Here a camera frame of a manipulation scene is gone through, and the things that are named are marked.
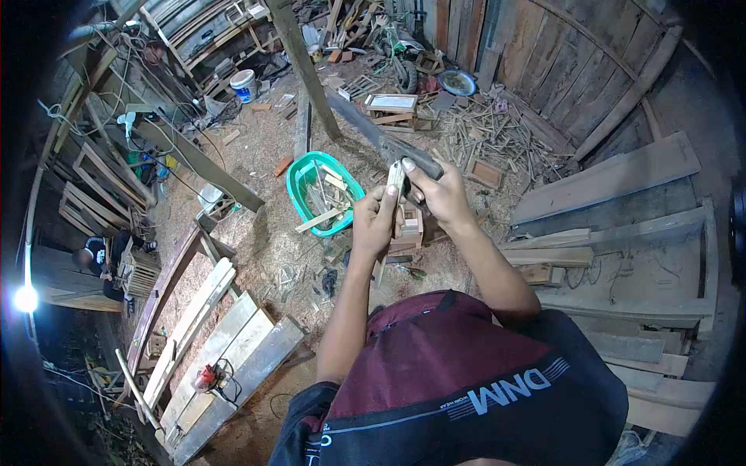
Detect person's left hand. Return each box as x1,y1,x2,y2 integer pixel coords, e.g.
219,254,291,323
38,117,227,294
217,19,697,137
351,184,408,257

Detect person's right hand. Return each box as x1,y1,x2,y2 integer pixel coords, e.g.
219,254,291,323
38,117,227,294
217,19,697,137
401,156,479,234

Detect person's right thumb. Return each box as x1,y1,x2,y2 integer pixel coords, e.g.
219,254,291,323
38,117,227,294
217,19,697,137
401,156,433,193

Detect person's right fingers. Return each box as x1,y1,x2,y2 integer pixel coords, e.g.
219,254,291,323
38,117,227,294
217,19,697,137
408,183,437,221

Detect pale wooden slat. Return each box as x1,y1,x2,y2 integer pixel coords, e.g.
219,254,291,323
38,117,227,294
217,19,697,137
372,160,407,290

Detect long dark machete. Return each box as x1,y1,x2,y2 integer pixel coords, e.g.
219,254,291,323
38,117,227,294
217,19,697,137
325,89,445,181

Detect small wooden box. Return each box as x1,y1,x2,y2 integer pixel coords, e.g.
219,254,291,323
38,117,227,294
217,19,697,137
387,201,425,252

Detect green plastic basket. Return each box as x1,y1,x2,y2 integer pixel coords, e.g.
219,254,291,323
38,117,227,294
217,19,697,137
285,151,367,238

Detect pile of thin wood strips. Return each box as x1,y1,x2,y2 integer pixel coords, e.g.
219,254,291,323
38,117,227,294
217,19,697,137
430,98,577,183

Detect blue round plate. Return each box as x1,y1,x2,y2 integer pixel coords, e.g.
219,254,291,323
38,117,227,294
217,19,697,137
437,69,478,98

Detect person's body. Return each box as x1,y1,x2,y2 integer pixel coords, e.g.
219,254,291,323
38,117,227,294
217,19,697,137
268,289,629,466

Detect white plastic bucket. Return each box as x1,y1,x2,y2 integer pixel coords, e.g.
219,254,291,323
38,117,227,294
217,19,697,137
230,69,259,104

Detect stack of grey wooden planks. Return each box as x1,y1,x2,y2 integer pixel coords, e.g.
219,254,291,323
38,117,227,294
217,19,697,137
500,130,722,439

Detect long grey wooden beam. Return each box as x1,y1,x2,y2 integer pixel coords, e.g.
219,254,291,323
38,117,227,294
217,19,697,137
133,119,267,214

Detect row of pale planks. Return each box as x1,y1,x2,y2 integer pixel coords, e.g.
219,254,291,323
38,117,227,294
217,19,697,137
139,256,308,466

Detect curved wooden beam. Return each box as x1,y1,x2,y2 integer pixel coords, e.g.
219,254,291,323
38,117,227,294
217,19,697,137
124,224,203,381

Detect red power tool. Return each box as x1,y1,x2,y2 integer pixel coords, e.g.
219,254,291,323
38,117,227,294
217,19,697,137
193,363,219,393

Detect slatted wooden cage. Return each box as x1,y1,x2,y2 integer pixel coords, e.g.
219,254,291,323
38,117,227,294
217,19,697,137
119,247,162,299

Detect stack of wooden frames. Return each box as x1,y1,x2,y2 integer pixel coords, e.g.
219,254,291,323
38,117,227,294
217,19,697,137
57,141,157,238

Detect pale wooden stick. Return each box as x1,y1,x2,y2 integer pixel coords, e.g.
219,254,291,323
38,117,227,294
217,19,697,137
114,348,165,433

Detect bright lamp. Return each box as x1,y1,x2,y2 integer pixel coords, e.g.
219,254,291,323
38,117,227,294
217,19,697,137
13,284,40,315

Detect small flat wooden frame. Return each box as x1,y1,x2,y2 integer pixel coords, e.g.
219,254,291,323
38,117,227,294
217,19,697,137
464,158,504,191

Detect wooden frame box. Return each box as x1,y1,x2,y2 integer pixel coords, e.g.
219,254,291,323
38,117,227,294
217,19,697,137
365,92,420,133

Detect slanted wooden post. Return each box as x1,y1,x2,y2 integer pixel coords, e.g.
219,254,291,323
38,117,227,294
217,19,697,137
265,0,343,142

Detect unfinished wooden furniture frame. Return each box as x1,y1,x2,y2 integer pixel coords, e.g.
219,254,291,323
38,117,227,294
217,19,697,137
139,0,276,79

